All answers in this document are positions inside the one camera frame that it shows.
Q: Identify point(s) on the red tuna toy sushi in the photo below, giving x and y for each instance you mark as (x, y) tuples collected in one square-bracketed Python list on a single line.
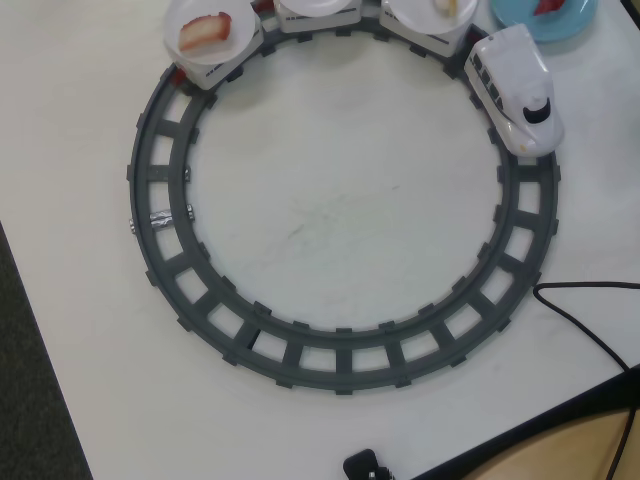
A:
[(549, 6)]

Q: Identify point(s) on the white train car with sushi plate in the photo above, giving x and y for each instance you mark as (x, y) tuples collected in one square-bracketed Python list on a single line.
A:
[(225, 70)]

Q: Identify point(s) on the white round plate with pink sushi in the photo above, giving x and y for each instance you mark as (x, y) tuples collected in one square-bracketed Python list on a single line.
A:
[(245, 25)]

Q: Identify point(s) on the pink salmon toy sushi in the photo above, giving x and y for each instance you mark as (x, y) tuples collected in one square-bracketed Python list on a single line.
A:
[(205, 32)]

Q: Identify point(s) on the white round plate with egg sushi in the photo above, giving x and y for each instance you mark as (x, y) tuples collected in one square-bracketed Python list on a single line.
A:
[(415, 17)]

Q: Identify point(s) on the white Shinkansen toy locomotive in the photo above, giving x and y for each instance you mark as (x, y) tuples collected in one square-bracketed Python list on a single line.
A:
[(505, 60)]

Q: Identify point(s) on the yellow egg toy sushi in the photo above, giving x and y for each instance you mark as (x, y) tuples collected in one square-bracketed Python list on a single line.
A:
[(446, 6)]

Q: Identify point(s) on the light blue round dish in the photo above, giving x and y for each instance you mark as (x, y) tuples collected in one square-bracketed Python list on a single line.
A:
[(560, 27)]

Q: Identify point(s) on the grey circular toy train track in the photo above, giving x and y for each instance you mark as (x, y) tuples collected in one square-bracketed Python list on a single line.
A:
[(181, 225)]

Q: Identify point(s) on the silver foil tape strip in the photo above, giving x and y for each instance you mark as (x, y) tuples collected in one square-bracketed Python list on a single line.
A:
[(160, 220)]

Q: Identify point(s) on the red train tail coupler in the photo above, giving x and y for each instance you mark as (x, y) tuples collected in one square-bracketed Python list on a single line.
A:
[(179, 75)]

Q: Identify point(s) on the white train car with empty plate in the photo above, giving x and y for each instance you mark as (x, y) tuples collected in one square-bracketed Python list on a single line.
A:
[(320, 22)]

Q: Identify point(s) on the black clamp object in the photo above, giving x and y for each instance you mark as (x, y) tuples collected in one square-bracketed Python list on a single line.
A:
[(365, 462)]

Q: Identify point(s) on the white train car with egg plate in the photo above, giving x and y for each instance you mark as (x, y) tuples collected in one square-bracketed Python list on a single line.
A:
[(440, 45)]

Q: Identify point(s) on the translucent white plastic container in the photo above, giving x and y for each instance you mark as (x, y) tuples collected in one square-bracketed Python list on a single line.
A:
[(315, 6)]

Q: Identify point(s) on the red coupler between cars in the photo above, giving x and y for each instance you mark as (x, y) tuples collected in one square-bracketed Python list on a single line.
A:
[(263, 5)]

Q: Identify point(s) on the dark red locomotive coupler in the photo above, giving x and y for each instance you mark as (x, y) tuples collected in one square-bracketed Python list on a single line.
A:
[(473, 34)]

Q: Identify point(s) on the light wooden furniture surface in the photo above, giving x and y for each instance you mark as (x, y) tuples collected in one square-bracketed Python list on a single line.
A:
[(565, 450)]

